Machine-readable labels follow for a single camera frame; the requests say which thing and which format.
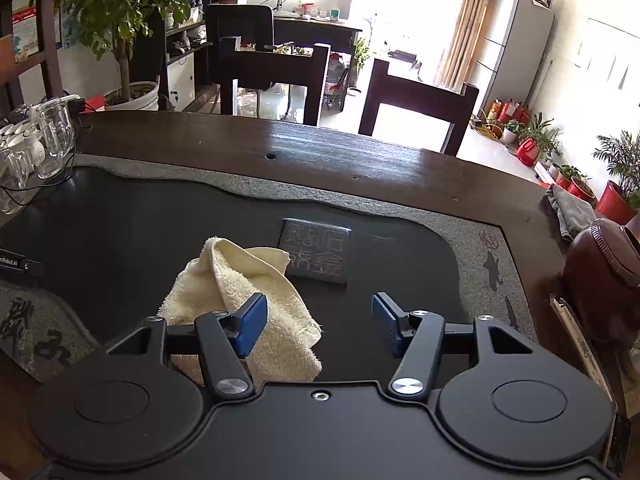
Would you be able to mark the dark wooden armchair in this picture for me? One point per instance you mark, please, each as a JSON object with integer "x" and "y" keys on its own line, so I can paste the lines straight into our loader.
{"x": 272, "y": 65}

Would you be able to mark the dark wooden desk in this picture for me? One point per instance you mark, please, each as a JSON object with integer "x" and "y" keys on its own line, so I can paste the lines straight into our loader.
{"x": 325, "y": 27}

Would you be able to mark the beige curtain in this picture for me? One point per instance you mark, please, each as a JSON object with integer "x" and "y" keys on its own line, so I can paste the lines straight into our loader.
{"x": 475, "y": 25}

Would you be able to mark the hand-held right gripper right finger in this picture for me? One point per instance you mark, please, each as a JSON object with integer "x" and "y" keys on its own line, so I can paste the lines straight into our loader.
{"x": 387, "y": 324}

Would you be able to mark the clear glass pitcher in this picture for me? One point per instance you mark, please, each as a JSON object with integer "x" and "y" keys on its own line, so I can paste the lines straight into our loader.
{"x": 54, "y": 135}

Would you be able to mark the leafy green floor plant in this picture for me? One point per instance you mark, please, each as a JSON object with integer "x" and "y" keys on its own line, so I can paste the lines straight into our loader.
{"x": 545, "y": 135}

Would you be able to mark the cream terry towel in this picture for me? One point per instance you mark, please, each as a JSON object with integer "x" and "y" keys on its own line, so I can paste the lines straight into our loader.
{"x": 280, "y": 305}

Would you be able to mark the palm plant in red pot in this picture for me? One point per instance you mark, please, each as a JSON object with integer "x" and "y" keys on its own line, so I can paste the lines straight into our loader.
{"x": 617, "y": 200}

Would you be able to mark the white tall cabinet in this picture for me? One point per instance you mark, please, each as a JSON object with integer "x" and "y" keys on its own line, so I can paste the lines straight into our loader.
{"x": 515, "y": 45}

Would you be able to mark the black office chair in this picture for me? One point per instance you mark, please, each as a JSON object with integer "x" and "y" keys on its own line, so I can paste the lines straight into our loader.
{"x": 237, "y": 30}

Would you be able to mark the dark wooden chair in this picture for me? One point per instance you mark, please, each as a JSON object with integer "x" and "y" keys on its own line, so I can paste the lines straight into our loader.
{"x": 415, "y": 97}

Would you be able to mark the engraved grey stone plate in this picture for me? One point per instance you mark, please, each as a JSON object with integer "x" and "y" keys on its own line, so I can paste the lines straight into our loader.
{"x": 315, "y": 252}

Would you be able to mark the tall green potted tree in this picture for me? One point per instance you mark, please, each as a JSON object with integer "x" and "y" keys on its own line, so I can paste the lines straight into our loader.
{"x": 125, "y": 0}

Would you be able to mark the dark wooden shelf frame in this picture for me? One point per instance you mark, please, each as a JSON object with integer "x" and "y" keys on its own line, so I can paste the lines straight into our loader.
{"x": 47, "y": 35}

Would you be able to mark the white plant pot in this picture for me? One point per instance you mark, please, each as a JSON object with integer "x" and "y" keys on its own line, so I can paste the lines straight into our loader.
{"x": 135, "y": 99}

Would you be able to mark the small clear glass cup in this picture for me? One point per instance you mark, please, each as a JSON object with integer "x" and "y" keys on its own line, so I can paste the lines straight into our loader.
{"x": 12, "y": 175}

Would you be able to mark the white wall board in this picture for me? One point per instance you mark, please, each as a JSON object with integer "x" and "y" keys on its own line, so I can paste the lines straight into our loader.
{"x": 605, "y": 50}

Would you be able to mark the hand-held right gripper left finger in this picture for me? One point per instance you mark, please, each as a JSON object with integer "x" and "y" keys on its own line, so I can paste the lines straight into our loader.
{"x": 252, "y": 325}

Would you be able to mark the dark shelving unit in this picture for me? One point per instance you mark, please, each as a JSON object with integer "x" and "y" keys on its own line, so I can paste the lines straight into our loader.
{"x": 185, "y": 60}

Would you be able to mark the grey cloth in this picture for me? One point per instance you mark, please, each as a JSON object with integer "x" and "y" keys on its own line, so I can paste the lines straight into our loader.
{"x": 570, "y": 210}

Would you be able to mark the red fire extinguisher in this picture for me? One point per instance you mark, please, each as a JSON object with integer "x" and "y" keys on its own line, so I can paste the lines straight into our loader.
{"x": 511, "y": 110}
{"x": 495, "y": 111}

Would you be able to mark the small plant in red pot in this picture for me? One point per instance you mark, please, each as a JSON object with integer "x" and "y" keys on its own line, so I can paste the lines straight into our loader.
{"x": 577, "y": 187}

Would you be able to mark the white perforated ceramic strainer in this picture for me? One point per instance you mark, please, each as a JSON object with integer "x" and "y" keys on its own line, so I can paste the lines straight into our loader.
{"x": 34, "y": 154}

